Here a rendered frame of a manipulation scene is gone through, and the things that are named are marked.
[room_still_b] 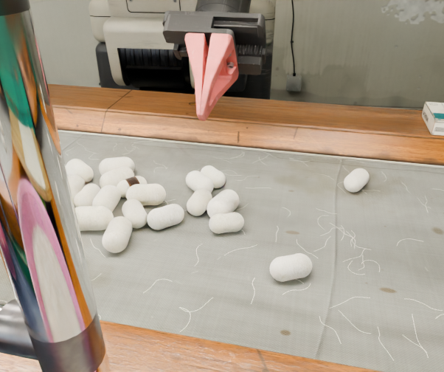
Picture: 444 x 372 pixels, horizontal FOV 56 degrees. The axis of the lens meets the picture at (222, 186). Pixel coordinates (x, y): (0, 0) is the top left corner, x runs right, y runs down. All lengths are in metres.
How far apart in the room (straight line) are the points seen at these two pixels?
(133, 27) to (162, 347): 0.82
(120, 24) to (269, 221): 0.71
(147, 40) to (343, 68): 1.65
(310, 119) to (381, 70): 2.00
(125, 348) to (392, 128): 0.40
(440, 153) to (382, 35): 1.98
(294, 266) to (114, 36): 0.79
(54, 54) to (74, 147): 2.24
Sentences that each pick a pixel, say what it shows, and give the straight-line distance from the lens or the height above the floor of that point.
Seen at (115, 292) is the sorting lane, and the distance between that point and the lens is 0.32.
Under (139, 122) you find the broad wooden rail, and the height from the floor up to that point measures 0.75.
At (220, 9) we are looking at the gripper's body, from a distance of 0.45.
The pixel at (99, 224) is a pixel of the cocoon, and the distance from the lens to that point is 0.37.
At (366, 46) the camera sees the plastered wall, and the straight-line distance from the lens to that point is 2.48.
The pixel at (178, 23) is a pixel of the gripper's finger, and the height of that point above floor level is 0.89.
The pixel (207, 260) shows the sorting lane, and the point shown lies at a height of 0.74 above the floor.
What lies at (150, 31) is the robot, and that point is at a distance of 0.98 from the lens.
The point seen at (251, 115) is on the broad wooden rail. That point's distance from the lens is 0.54.
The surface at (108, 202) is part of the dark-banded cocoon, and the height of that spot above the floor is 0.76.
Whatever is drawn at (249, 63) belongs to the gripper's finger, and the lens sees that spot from 0.46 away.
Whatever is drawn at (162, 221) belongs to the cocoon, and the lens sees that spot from 0.36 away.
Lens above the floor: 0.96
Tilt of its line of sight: 31 degrees down
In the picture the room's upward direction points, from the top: straight up
